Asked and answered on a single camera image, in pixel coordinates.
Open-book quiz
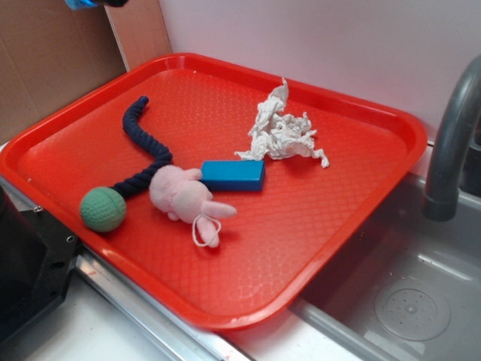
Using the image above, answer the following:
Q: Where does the green golf ball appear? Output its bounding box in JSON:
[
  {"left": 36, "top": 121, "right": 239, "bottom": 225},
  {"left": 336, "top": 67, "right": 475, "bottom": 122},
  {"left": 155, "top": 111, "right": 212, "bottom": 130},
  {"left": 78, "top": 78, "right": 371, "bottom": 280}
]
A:
[{"left": 80, "top": 187, "right": 127, "bottom": 232}]

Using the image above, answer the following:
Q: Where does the blue rectangular block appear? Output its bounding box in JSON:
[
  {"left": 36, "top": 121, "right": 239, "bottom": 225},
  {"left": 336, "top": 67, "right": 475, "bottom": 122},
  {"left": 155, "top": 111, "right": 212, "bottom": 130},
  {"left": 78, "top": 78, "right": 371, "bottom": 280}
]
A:
[{"left": 201, "top": 160, "right": 265, "bottom": 191}]

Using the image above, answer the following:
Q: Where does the crumpled white paper towel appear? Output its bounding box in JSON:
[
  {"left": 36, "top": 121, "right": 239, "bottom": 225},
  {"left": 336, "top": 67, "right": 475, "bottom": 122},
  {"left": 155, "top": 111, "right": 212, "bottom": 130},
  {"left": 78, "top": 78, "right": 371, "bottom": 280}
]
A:
[{"left": 234, "top": 79, "right": 330, "bottom": 168}]

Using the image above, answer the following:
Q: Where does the grey plastic sink basin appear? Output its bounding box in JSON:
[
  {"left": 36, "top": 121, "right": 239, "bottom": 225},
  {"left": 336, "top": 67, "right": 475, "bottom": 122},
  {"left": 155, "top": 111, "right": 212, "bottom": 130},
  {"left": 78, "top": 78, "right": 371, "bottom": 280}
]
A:
[{"left": 292, "top": 175, "right": 480, "bottom": 360}]

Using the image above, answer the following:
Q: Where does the blue sponge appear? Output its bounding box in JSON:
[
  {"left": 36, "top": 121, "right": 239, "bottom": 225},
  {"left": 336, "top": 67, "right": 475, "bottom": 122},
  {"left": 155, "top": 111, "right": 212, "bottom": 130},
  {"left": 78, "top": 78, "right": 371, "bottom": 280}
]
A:
[{"left": 65, "top": 0, "right": 98, "bottom": 11}]

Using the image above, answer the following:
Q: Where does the pink plush bunny toy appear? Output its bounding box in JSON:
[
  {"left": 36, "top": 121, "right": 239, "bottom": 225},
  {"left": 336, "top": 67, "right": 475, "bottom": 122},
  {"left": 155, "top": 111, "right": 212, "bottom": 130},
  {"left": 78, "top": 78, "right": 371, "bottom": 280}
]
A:
[{"left": 149, "top": 165, "right": 237, "bottom": 248}]

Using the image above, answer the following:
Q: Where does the brown cardboard panel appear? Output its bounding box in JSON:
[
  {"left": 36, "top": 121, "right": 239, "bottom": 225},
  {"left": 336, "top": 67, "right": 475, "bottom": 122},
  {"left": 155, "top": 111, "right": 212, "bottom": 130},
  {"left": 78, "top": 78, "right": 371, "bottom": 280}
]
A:
[{"left": 1, "top": 1, "right": 171, "bottom": 143}]

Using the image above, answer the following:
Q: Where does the dark navy braided rope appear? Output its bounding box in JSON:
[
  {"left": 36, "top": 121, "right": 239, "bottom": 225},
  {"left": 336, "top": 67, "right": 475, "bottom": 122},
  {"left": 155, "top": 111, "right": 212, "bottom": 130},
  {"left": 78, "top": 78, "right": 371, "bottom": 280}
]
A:
[{"left": 110, "top": 96, "right": 174, "bottom": 199}]

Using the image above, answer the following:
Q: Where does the aluminium rail strip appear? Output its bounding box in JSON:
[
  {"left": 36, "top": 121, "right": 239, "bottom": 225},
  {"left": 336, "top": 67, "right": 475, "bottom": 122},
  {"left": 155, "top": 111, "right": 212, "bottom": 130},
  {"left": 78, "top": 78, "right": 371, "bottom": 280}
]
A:
[{"left": 0, "top": 176, "right": 245, "bottom": 361}]

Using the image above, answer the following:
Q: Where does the grey sink faucet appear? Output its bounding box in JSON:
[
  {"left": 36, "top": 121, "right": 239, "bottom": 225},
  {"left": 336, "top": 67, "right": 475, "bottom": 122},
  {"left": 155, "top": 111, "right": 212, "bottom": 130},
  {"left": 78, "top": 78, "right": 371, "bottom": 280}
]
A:
[{"left": 422, "top": 56, "right": 480, "bottom": 221}]

